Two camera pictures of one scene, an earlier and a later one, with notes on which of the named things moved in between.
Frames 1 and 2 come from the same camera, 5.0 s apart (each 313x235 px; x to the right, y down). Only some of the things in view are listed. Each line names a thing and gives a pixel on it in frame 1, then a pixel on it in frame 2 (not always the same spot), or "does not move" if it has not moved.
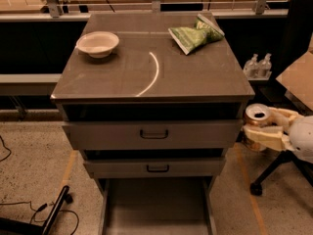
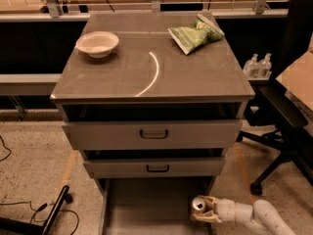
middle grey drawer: [156, 167] does not move
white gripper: [302, 138] → [225, 210]
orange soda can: [256, 114] → [199, 206]
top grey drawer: [199, 134] does not move
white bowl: [98, 44] does not move
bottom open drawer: [157, 206] does not move
